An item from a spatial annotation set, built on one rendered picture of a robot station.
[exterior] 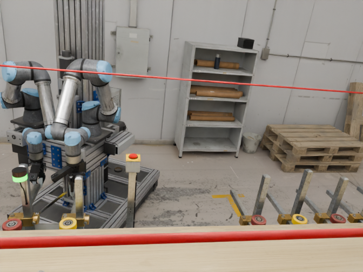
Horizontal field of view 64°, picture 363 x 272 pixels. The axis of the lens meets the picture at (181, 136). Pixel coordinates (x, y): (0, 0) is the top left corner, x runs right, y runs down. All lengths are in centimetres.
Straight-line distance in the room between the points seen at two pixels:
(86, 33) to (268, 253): 175
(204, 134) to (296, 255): 323
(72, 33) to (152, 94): 217
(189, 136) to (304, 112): 195
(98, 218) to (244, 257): 152
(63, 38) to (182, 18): 213
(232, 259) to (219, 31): 333
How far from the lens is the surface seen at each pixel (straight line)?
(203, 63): 402
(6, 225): 164
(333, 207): 206
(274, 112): 493
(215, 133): 463
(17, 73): 196
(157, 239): 24
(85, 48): 220
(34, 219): 171
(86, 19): 220
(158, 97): 423
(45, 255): 145
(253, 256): 151
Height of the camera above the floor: 191
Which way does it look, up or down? 23 degrees down
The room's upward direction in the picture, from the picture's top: 7 degrees clockwise
